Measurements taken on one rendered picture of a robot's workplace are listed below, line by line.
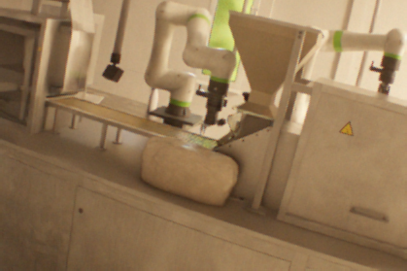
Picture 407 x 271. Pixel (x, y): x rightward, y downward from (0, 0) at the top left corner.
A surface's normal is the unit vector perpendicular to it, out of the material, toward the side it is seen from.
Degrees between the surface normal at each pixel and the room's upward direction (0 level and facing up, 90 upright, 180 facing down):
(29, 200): 90
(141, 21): 90
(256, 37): 114
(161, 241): 90
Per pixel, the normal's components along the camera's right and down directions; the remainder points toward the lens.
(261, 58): -0.38, 0.52
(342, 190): -0.32, 0.14
